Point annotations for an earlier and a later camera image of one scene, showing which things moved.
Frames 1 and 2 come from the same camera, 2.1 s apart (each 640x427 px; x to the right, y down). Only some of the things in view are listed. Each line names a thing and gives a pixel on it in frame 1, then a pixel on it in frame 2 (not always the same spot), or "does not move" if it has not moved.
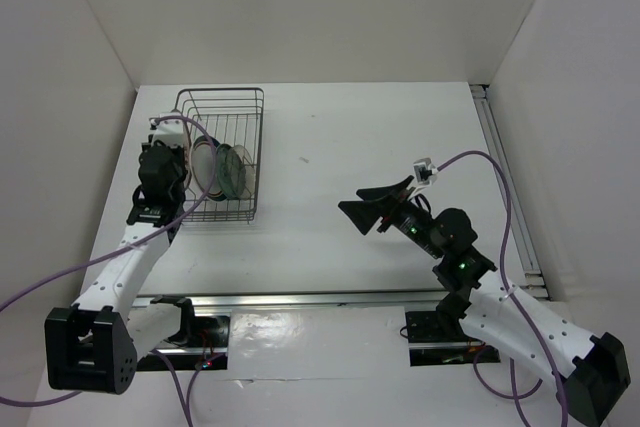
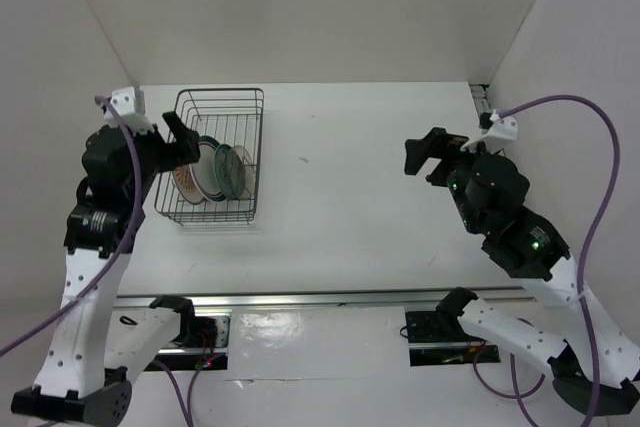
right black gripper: (365, 213) → (437, 143)
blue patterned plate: (231, 172) does not move
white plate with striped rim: (201, 161) does not move
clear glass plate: (246, 159) does not move
